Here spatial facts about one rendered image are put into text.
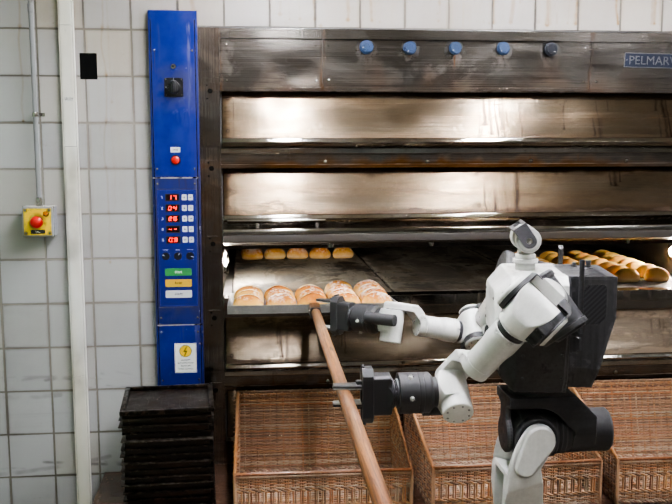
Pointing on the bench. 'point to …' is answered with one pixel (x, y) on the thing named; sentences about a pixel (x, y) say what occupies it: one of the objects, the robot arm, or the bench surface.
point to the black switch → (173, 87)
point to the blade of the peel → (275, 308)
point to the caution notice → (185, 357)
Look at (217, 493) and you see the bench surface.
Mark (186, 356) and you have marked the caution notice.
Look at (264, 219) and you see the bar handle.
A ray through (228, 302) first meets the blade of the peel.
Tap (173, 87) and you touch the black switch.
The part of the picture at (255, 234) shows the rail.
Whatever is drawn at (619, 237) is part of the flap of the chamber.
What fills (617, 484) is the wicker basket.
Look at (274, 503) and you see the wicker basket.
